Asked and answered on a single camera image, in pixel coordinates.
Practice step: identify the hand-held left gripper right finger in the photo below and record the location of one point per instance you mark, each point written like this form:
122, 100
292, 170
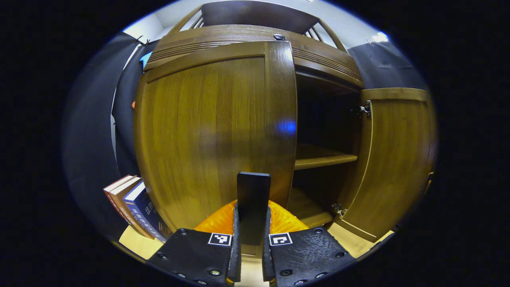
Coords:
306, 253

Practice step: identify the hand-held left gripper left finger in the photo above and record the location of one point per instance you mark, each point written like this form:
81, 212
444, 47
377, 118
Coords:
195, 255

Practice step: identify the wooden shoe cabinet door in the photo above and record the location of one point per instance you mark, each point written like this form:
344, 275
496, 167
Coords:
398, 159
207, 131

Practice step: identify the wooden double-door shoe cabinet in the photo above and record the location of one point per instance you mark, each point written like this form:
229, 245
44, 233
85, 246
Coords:
239, 34

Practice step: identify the metal door hinge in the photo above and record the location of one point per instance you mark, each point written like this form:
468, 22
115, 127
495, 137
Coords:
363, 108
339, 209

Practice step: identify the wooden cabinet drawer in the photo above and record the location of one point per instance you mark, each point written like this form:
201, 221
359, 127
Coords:
223, 36

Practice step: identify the blue book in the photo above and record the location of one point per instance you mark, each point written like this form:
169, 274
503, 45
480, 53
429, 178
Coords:
145, 211

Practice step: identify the brown book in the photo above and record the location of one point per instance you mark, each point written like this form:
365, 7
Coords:
127, 191

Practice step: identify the wooden inner shelf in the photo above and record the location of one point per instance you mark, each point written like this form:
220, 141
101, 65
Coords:
318, 155

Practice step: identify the red book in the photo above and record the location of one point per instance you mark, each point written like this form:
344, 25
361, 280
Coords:
115, 195

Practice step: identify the black round drawer knob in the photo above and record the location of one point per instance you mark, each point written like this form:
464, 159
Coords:
279, 37

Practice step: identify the small ceiling light panel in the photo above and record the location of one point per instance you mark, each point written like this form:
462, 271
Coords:
379, 36

